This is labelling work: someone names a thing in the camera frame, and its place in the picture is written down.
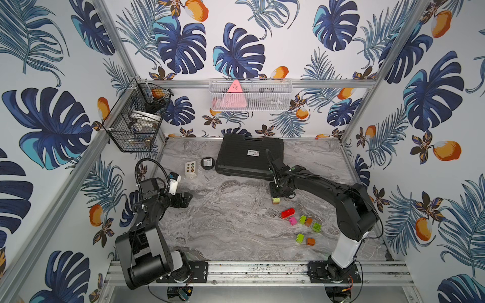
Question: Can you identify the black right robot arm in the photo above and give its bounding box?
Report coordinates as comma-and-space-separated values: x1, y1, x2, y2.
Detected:
265, 150, 380, 283

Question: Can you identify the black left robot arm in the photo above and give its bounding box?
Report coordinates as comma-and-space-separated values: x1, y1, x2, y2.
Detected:
115, 158, 193, 290

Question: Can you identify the red lego brick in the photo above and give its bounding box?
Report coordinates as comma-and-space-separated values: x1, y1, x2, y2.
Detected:
280, 208, 296, 219

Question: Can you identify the green lego brick middle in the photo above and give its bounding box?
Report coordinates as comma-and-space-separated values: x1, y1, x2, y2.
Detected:
299, 215, 307, 225

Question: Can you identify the green lego brick right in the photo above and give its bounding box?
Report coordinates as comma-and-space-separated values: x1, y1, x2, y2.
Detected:
312, 223, 322, 233

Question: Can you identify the green lego brick front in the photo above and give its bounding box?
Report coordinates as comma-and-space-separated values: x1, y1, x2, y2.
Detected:
296, 234, 304, 244

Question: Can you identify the orange lego brick front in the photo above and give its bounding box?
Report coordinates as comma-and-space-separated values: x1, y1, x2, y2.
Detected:
306, 238, 316, 246

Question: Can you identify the white button control box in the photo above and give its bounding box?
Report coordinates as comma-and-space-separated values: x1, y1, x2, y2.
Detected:
184, 161, 197, 179

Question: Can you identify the black round tape roll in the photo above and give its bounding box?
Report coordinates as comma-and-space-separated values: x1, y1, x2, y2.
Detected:
201, 157, 215, 170

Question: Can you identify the black plastic tool case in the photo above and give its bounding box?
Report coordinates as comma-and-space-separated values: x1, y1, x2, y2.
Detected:
215, 134, 284, 181

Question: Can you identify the pink triangle object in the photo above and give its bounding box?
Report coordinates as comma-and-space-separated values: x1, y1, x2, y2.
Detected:
221, 80, 248, 109

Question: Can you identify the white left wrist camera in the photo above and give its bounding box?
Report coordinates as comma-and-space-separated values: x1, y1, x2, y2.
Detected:
168, 172, 181, 195

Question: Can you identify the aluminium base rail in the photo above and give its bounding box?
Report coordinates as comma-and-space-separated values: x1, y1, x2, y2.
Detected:
104, 259, 414, 287

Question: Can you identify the black wire basket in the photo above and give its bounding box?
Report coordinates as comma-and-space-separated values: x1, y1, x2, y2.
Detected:
102, 78, 174, 154

